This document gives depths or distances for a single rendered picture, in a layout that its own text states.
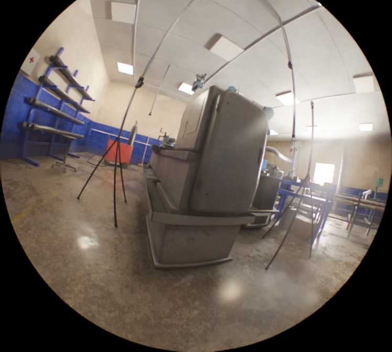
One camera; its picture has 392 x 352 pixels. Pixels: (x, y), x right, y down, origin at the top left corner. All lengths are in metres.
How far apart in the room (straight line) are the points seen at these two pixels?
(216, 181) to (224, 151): 0.18
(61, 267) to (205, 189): 1.02
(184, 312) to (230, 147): 0.99
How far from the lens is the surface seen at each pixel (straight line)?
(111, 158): 4.56
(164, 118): 6.29
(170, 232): 0.89
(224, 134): 0.80
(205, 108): 0.90
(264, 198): 2.19
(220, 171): 0.79
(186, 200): 0.86
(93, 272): 0.99
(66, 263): 1.04
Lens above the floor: 0.77
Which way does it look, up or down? 3 degrees up
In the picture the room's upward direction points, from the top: 14 degrees clockwise
